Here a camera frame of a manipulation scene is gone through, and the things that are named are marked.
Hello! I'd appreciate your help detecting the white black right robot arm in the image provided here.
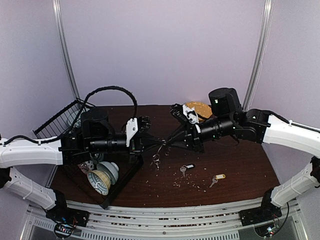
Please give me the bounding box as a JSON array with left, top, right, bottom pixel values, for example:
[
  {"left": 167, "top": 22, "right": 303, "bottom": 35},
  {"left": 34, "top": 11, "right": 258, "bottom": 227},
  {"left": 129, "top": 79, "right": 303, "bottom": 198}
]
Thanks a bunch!
[{"left": 166, "top": 87, "right": 320, "bottom": 226}]

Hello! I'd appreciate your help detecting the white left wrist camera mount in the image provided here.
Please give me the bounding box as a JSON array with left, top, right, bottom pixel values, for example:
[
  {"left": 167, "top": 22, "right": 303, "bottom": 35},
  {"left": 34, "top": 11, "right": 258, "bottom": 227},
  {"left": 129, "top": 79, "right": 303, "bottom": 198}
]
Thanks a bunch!
[{"left": 125, "top": 117, "right": 139, "bottom": 148}]

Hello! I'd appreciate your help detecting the small patterned cup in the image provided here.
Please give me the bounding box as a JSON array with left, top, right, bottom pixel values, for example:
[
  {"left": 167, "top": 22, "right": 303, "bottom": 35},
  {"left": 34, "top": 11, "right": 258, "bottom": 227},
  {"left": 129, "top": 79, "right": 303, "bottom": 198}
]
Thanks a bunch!
[{"left": 77, "top": 160, "right": 98, "bottom": 174}]

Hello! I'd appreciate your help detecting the aluminium corner post left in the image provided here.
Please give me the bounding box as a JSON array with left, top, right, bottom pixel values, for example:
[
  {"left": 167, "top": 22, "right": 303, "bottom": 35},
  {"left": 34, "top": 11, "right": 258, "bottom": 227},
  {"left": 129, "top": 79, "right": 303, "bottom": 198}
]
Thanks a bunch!
[{"left": 52, "top": 0, "right": 80, "bottom": 99}]

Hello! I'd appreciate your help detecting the aluminium front rail frame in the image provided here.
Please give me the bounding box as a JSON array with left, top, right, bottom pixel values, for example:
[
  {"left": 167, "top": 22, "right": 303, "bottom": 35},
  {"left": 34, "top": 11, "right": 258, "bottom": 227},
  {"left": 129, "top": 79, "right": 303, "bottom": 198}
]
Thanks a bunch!
[{"left": 17, "top": 197, "right": 311, "bottom": 240}]

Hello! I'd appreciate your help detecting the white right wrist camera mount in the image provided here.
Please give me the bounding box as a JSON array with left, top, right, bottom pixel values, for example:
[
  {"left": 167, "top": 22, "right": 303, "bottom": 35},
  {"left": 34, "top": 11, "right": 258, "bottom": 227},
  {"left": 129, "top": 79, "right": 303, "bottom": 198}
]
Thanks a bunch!
[{"left": 182, "top": 104, "right": 201, "bottom": 133}]

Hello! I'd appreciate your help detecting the key with black tag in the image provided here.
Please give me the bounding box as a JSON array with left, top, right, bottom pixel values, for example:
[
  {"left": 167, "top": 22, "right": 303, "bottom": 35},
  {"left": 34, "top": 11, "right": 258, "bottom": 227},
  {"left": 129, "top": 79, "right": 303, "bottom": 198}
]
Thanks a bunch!
[{"left": 180, "top": 163, "right": 195, "bottom": 177}]

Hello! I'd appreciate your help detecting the aluminium corner post right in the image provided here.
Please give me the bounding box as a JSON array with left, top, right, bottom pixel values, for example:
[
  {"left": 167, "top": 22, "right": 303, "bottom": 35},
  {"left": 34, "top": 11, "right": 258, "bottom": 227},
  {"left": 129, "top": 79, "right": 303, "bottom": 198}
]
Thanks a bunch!
[{"left": 242, "top": 0, "right": 274, "bottom": 111}]

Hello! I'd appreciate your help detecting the key with yellow tag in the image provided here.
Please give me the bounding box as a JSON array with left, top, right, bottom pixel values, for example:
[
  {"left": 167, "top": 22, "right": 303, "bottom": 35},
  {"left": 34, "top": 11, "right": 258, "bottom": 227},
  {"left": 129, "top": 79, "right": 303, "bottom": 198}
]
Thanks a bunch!
[{"left": 209, "top": 174, "right": 226, "bottom": 188}]

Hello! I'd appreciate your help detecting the black wire dish rack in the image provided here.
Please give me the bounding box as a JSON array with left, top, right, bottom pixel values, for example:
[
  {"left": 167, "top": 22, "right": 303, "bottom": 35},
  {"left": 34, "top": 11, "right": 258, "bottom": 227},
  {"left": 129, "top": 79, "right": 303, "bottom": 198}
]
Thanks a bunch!
[{"left": 33, "top": 99, "right": 144, "bottom": 209}]

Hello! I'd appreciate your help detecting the yellow polka dot dish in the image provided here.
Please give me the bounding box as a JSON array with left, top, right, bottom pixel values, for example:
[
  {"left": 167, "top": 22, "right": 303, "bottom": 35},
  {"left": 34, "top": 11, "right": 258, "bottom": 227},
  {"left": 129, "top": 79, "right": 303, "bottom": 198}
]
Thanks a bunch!
[{"left": 185, "top": 101, "right": 213, "bottom": 121}]

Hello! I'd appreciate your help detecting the silver key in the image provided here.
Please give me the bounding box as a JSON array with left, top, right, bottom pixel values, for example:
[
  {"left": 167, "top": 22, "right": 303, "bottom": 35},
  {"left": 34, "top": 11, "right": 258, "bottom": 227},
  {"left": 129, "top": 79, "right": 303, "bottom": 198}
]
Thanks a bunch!
[{"left": 152, "top": 153, "right": 161, "bottom": 171}]

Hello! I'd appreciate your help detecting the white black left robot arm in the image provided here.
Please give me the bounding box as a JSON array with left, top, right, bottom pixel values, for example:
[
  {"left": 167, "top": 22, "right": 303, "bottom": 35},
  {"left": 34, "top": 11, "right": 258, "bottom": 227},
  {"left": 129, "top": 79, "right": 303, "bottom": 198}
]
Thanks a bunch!
[{"left": 0, "top": 107, "right": 165, "bottom": 222}]

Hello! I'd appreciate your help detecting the light green celadon bowl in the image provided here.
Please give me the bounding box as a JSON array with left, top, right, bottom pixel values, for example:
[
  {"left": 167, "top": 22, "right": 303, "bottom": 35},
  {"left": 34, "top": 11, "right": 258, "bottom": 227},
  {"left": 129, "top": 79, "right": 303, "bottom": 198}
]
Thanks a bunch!
[{"left": 97, "top": 161, "right": 119, "bottom": 185}]

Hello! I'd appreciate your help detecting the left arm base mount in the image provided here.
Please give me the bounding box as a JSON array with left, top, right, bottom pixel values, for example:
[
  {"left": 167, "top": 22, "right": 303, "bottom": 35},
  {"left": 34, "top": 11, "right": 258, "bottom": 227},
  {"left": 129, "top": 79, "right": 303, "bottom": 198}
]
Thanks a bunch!
[{"left": 45, "top": 208, "right": 90, "bottom": 239}]

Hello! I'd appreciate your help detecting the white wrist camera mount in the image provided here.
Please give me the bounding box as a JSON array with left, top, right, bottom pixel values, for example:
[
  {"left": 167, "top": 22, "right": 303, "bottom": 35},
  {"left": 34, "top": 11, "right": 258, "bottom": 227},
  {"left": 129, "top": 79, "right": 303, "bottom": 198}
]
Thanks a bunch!
[
  {"left": 125, "top": 117, "right": 139, "bottom": 148},
  {"left": 182, "top": 104, "right": 201, "bottom": 133}
]

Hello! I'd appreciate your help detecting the yellow patterned bowl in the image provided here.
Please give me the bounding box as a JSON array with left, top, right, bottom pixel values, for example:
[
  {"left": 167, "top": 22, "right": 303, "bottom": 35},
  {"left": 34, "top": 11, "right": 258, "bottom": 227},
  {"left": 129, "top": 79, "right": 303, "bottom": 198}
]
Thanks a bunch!
[{"left": 86, "top": 170, "right": 112, "bottom": 196}]

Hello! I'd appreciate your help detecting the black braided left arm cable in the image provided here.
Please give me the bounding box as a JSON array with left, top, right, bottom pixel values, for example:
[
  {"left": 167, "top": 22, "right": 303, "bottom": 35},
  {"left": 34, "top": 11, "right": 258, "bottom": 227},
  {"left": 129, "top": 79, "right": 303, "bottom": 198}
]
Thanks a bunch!
[{"left": 67, "top": 85, "right": 139, "bottom": 133}]

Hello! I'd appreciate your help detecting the aluminium corner post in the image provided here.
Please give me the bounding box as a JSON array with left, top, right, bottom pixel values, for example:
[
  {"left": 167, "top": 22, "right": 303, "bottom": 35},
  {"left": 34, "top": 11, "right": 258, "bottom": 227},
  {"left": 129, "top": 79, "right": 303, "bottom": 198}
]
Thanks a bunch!
[
  {"left": 52, "top": 0, "right": 80, "bottom": 99},
  {"left": 242, "top": 0, "right": 274, "bottom": 111}
]

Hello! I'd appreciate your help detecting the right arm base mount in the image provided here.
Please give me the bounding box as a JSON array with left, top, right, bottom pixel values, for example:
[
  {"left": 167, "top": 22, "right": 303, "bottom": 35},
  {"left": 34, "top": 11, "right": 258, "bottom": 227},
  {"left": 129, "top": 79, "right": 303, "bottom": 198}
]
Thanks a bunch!
[{"left": 239, "top": 206, "right": 282, "bottom": 239}]

